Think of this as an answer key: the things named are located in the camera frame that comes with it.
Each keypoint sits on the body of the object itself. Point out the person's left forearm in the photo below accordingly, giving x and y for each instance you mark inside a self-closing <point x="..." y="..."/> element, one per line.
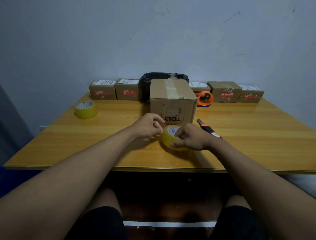
<point x="69" y="180"/>

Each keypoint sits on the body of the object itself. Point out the person's left hand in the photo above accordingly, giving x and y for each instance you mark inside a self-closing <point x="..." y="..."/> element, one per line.
<point x="145" y="126"/>

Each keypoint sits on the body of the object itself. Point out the person's left thumb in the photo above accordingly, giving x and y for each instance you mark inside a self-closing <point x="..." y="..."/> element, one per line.
<point x="158" y="119"/>

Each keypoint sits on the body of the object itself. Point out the person's leg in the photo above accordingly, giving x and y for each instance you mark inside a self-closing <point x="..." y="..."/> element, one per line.
<point x="235" y="201"/>
<point x="106" y="197"/>

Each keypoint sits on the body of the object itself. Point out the large brown cardboard box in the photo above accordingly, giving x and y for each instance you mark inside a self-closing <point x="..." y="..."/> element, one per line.
<point x="170" y="99"/>

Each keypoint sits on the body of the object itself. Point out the person's right thumb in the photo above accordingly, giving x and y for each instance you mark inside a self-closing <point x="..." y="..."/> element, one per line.
<point x="178" y="144"/>

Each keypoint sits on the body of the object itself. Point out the person's right hand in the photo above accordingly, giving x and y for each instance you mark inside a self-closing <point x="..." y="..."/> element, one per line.
<point x="195" y="138"/>

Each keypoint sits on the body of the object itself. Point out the small brown cardboard box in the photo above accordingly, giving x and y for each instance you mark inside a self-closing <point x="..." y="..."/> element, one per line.
<point x="128" y="91"/>
<point x="226" y="92"/>
<point x="102" y="92"/>
<point x="199" y="87"/>
<point x="251" y="95"/>

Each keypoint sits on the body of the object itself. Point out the yellow packing tape roll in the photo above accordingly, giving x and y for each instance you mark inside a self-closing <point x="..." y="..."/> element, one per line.
<point x="86" y="112"/>
<point x="167" y="137"/>

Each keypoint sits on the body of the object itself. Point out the white floor tape strip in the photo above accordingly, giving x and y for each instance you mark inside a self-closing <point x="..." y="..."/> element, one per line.
<point x="170" y="224"/>

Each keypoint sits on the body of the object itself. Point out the person's right leg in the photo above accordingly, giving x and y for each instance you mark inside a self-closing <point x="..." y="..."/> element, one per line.
<point x="235" y="201"/>

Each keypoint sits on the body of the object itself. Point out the black shorts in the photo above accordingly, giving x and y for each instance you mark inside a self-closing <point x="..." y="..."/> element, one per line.
<point x="103" y="225"/>

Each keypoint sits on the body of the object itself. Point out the person's left leg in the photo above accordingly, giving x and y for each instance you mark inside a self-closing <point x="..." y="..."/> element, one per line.
<point x="106" y="197"/>

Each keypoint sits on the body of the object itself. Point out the orange tape dispenser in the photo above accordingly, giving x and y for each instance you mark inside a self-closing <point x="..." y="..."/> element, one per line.
<point x="205" y="97"/>

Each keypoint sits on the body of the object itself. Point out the person's right forearm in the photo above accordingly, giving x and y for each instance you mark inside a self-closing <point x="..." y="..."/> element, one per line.
<point x="259" y="188"/>

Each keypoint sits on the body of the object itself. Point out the black plastic wrapped parcel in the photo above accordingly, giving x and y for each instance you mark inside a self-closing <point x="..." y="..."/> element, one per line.
<point x="148" y="80"/>

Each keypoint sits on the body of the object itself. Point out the orange black utility knife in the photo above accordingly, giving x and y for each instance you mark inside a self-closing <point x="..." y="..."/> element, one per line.
<point x="208" y="128"/>

